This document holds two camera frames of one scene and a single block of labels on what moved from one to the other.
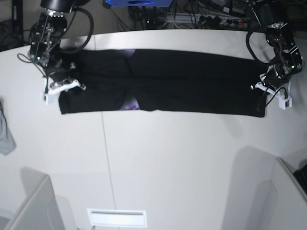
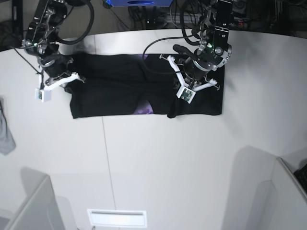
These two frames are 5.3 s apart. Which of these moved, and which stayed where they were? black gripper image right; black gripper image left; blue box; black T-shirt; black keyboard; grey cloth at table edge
Moved: black gripper image left; black T-shirt; black gripper image right
Stayed: blue box; grey cloth at table edge; black keyboard
